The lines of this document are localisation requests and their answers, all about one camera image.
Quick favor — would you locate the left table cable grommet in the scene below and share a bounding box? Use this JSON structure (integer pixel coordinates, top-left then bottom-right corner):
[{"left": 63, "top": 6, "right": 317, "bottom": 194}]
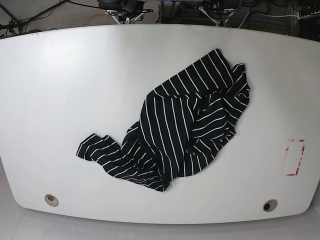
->
[{"left": 44, "top": 194, "right": 59, "bottom": 207}]

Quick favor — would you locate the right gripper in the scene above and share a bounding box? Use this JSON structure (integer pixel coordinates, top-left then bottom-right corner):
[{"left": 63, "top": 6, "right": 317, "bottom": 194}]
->
[{"left": 106, "top": 0, "right": 153, "bottom": 25}]

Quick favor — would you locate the red tape rectangle marking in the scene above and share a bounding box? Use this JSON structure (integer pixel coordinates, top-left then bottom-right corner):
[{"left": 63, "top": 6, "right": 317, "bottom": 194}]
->
[{"left": 283, "top": 139, "right": 306, "bottom": 177}]

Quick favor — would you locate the table cable grommet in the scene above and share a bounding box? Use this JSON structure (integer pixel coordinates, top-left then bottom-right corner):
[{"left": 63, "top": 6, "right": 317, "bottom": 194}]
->
[
  {"left": 262, "top": 199, "right": 278, "bottom": 213},
  {"left": 44, "top": 194, "right": 59, "bottom": 207}
]

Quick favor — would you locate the black white striped T-shirt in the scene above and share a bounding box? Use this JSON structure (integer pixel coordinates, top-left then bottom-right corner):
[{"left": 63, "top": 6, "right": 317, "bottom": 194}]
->
[{"left": 76, "top": 49, "right": 250, "bottom": 192}]

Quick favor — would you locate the right table cable grommet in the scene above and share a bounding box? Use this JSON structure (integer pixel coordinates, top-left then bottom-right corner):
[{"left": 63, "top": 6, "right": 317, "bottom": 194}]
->
[{"left": 262, "top": 199, "right": 278, "bottom": 213}]

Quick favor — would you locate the yellow cable on floor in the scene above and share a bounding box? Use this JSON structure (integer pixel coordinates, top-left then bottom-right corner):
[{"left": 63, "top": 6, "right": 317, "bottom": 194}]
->
[{"left": 80, "top": 12, "right": 109, "bottom": 27}]

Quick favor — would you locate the white power strip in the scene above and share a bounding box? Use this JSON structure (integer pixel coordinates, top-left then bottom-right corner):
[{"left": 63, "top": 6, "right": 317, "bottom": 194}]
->
[{"left": 297, "top": 9, "right": 320, "bottom": 20}]

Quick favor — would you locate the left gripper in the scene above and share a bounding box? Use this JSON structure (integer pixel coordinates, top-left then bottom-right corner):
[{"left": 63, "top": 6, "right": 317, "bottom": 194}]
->
[{"left": 198, "top": 0, "right": 235, "bottom": 27}]

